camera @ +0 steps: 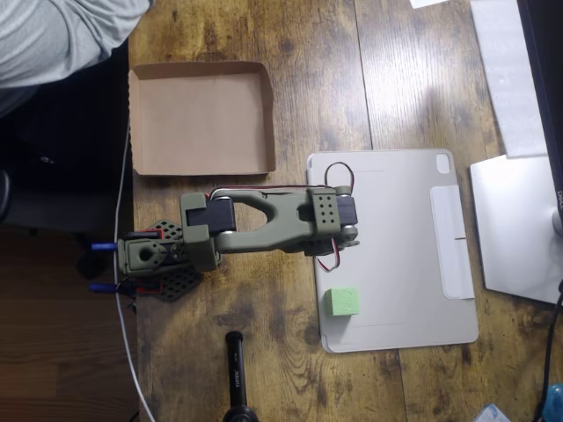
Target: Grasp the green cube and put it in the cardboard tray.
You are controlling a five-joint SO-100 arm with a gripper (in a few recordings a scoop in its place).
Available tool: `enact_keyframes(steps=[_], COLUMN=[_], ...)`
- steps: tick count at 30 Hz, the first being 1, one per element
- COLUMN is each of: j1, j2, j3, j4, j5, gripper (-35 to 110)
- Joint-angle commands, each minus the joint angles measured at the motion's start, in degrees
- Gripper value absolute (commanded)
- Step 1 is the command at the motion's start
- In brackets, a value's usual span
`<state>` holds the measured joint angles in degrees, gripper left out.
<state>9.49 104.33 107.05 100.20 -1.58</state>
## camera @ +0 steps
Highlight white foam sheet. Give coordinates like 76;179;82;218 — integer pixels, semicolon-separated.
470;0;549;159

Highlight brown cardboard tray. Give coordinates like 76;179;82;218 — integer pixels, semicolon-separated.
128;61;277;177

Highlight green foam cube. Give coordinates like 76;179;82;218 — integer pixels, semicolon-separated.
323;287;361;317

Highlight silver monitor stand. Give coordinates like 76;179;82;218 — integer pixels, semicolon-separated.
469;153;563;306

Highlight perforated robot base plate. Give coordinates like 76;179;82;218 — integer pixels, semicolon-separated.
131;218;204;303

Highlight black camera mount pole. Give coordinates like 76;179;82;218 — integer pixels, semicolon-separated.
222;331;260;422

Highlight white cable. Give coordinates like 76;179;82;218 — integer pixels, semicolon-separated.
113;125;157;422

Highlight black cable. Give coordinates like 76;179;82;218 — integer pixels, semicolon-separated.
531;280;563;422

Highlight grey-sleeved person arm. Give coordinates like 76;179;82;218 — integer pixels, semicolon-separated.
0;0;153;118

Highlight light blue box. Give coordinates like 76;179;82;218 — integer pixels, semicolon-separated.
474;404;514;422

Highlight black monitor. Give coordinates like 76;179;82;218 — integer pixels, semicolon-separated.
516;0;563;221

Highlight beige tablet case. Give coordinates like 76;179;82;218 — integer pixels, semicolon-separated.
306;148;479;355

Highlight blue round object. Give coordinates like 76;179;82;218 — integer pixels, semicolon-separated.
543;382;563;422

